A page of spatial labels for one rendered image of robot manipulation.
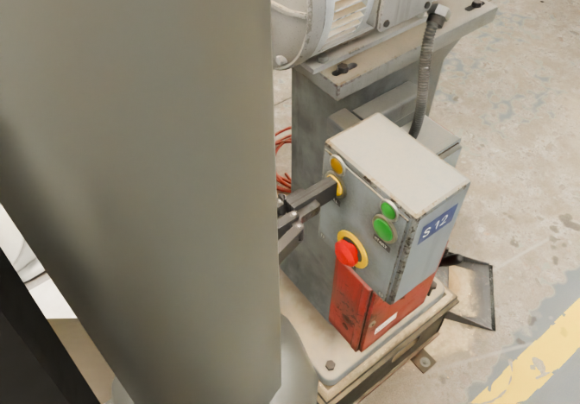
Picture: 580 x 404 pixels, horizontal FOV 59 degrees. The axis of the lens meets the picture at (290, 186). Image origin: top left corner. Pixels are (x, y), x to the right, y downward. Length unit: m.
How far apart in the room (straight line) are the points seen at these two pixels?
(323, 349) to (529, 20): 2.48
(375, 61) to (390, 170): 0.22
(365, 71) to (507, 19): 2.60
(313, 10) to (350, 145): 0.17
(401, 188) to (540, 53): 2.54
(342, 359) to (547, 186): 1.29
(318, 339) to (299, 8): 0.96
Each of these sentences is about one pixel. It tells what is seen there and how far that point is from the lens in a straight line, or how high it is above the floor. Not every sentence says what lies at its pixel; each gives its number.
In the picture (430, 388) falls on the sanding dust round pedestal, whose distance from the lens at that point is 1.71.
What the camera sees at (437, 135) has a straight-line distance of 0.97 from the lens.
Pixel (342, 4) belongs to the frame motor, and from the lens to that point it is 0.66.
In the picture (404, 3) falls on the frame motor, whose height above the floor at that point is 1.22.
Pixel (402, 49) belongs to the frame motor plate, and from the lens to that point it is 0.82.
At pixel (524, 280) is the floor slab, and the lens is 2.00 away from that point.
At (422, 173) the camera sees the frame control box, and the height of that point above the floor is 1.12.
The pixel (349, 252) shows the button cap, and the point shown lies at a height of 0.99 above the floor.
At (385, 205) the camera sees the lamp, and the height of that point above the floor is 1.11.
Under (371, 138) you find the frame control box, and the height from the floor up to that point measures 1.12.
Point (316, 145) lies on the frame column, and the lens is 1.01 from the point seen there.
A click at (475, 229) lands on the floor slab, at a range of 2.07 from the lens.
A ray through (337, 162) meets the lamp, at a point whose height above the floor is 1.11.
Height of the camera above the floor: 1.56
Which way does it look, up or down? 49 degrees down
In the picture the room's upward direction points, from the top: straight up
